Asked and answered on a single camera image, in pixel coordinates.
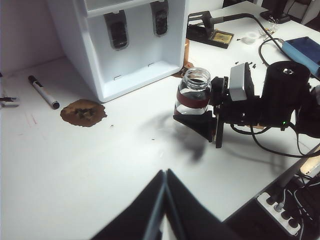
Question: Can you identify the white power strip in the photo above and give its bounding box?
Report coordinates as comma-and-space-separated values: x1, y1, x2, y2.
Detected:
257, 192, 302, 237

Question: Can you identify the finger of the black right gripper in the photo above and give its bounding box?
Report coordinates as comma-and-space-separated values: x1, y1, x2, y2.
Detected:
209, 76, 228, 106
172, 111, 216, 144

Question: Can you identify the black soldering iron stand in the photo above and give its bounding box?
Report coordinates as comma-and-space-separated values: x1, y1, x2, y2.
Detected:
186, 11, 235, 50

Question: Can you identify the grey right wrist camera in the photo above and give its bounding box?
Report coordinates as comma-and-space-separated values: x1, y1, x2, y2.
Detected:
229, 62, 256, 102

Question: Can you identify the white AUX water dispenser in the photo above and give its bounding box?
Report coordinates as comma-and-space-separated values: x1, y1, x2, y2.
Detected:
47, 0, 190, 104

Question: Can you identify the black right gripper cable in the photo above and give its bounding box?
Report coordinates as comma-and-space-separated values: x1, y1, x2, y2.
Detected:
229, 123, 320, 159

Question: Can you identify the small oval brown patch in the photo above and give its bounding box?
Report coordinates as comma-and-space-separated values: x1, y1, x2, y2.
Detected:
59, 99, 108, 128

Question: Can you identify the black marker pen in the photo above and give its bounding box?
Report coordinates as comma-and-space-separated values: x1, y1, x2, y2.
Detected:
27, 74, 61, 110

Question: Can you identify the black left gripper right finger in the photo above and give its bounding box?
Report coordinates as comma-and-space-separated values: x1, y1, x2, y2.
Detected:
165, 168, 241, 240

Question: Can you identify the blue soldering station box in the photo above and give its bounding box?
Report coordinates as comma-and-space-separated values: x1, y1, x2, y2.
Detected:
281, 36, 320, 81

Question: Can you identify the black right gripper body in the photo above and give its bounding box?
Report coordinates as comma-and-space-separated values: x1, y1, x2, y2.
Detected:
212, 74, 262, 149

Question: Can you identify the glass bottle with red belts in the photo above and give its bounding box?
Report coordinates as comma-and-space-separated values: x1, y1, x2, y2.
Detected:
174, 67, 213, 118

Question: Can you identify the black monitor stand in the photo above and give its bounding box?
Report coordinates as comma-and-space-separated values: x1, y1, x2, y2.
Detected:
259, 0, 296, 25

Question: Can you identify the black soldering iron with cable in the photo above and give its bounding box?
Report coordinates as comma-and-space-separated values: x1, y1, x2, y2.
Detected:
202, 11, 285, 66

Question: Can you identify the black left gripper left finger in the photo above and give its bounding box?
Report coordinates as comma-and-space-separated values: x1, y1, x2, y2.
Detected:
91, 169, 167, 240

